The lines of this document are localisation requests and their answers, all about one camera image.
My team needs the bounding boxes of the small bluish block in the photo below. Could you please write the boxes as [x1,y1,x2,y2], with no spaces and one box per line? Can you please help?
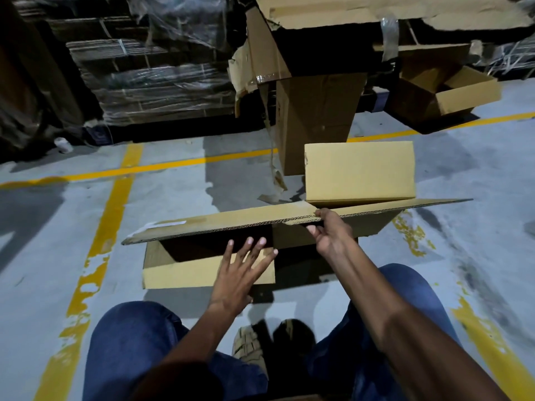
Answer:
[372,87,390,113]

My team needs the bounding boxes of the person's woven shoe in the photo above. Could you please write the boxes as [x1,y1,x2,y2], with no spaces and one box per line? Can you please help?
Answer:
[232,325,268,376]
[274,319,317,355]

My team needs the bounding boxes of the person's left hand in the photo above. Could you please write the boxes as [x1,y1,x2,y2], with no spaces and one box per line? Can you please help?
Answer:
[208,236,279,316]

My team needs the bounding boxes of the large yellowish taped carton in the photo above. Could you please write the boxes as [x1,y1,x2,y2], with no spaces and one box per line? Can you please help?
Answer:
[121,140,473,290]

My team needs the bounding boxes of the person's right forearm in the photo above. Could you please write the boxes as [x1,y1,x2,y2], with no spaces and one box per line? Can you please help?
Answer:
[330,242,509,401]

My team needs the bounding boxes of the pile of brown cardboard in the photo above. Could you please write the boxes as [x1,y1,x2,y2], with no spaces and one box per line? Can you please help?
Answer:
[227,0,535,118]

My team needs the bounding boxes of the person's blue jeans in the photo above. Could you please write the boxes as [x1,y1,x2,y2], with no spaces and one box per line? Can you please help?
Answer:
[82,262,463,401]

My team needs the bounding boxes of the hanging brown tape strip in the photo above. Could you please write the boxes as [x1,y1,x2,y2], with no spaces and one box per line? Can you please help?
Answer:
[257,83,289,205]

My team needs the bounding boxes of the brown cardboard box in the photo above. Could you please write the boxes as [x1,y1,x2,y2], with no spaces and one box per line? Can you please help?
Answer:
[388,64,502,124]

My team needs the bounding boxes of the upright brown cardboard sheet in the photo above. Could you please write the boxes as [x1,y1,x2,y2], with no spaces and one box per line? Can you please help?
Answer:
[275,72,368,177]

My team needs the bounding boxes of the person's left woven shoe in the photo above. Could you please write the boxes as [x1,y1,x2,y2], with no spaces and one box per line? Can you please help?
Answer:
[232,325,268,376]

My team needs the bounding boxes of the stacks of cartons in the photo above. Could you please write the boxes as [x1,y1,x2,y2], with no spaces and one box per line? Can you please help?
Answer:
[0,0,101,163]
[476,37,535,80]
[46,0,237,126]

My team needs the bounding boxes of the person's right woven shoe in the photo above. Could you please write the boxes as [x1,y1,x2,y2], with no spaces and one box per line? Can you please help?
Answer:
[274,319,317,355]

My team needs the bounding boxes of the person's right hand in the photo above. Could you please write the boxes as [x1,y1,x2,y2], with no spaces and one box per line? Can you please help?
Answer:
[306,207,356,260]

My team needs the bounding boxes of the person's left forearm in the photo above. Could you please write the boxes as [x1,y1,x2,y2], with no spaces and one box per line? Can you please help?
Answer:
[160,304,239,368]

